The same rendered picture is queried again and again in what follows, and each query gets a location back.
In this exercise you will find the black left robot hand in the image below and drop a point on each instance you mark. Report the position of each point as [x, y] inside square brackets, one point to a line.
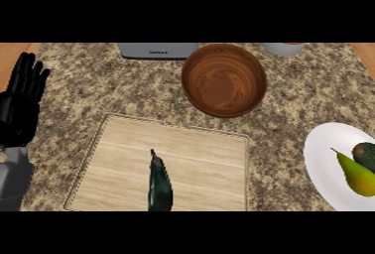
[18, 105]

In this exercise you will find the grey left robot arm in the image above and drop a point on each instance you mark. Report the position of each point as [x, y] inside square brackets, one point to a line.
[11, 175]

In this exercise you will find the brown wooden bowl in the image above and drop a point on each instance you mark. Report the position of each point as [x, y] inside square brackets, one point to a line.
[225, 80]

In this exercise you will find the white plate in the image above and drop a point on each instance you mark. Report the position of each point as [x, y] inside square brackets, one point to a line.
[325, 162]

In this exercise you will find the green yellow pear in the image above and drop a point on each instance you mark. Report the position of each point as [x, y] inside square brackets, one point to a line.
[359, 175]

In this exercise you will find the grey flat appliance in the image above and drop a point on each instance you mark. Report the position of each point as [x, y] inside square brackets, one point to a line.
[158, 50]

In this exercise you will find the dark green vegetable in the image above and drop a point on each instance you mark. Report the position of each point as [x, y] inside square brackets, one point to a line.
[160, 188]

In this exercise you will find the pale wooden cutting board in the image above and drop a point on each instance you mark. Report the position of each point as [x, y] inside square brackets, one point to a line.
[191, 158]

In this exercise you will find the pale grey round container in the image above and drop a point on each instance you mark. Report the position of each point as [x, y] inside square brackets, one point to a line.
[284, 48]

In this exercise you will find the dark green avocado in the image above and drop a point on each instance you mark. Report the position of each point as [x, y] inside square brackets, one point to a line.
[367, 155]

